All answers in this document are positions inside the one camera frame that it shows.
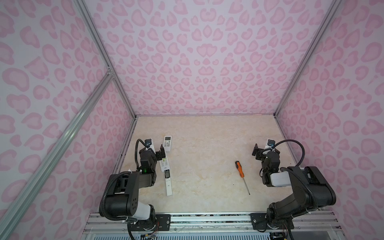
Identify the white air conditioner remote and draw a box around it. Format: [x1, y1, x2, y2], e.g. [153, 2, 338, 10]
[163, 135, 173, 153]

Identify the long slim white remote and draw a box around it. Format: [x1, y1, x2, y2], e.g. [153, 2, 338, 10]
[165, 169, 173, 197]

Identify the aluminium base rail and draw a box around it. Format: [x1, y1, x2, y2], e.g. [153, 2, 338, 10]
[81, 211, 346, 240]

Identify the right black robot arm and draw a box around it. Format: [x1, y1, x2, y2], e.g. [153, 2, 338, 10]
[251, 140, 337, 233]

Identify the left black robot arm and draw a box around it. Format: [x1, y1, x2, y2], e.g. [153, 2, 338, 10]
[99, 139, 165, 231]

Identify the orange handled screwdriver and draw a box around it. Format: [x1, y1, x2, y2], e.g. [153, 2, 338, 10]
[235, 161, 251, 195]

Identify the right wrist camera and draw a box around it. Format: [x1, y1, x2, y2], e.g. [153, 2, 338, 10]
[265, 139, 276, 151]

